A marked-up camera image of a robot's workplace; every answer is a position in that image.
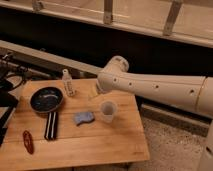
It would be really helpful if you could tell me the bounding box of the red brown oval object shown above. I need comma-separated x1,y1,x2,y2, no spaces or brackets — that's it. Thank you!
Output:
23,130,34,154

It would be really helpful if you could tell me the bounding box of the blue sponge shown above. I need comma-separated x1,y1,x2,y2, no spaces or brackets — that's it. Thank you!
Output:
74,112,95,126

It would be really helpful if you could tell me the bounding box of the black equipment with cables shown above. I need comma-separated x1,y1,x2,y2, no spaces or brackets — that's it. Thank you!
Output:
0,52,26,146

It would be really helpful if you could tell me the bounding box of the white ceramic cup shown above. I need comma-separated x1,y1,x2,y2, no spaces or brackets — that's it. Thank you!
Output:
100,101,117,123

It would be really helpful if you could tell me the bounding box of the clear plastic bottle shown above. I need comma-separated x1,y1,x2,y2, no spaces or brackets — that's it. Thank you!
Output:
62,69,75,97

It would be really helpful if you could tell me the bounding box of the wooden cutting board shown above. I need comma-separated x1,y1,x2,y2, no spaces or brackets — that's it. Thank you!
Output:
0,79,150,171

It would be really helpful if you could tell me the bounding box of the dark ceramic bowl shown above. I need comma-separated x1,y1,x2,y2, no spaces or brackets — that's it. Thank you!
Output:
30,87,63,113

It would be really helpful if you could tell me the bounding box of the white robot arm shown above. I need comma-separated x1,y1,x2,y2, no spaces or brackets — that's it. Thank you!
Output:
96,56,213,171

